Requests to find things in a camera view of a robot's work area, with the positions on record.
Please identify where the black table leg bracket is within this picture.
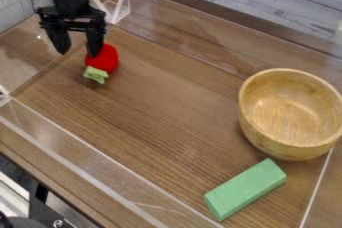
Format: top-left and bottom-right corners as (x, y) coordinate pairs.
(28, 184), (76, 228)

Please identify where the red plush strawberry toy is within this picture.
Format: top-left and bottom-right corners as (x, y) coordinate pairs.
(83, 43), (119, 84)

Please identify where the wooden bowl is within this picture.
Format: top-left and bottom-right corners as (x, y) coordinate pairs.
(238, 68), (342, 162)

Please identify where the clear acrylic front wall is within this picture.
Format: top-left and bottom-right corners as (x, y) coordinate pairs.
(0, 86), (223, 228)

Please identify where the clear acrylic corner bracket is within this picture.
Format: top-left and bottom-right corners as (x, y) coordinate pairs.
(89, 0), (131, 25)

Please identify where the green rectangular block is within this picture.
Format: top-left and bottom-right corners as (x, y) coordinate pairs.
(203, 158), (287, 221)

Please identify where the black cable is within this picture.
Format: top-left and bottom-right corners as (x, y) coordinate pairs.
(0, 210), (14, 228)

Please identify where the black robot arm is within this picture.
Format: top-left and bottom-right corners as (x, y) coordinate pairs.
(36, 0), (105, 57)

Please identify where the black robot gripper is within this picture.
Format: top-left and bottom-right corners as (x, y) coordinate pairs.
(37, 0), (105, 57)

